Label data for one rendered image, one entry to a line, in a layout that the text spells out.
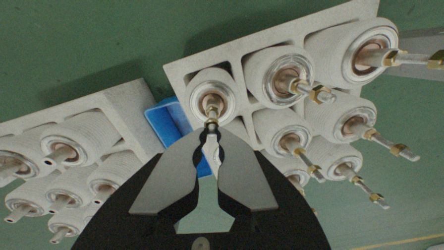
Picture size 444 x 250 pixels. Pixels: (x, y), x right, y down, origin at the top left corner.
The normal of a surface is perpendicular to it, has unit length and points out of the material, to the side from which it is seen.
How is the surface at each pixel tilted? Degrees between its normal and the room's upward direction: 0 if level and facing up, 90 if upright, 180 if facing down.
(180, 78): 0
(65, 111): 0
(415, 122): 0
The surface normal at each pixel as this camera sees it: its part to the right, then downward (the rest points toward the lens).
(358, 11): 0.04, 0.48
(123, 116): 0.97, -0.25
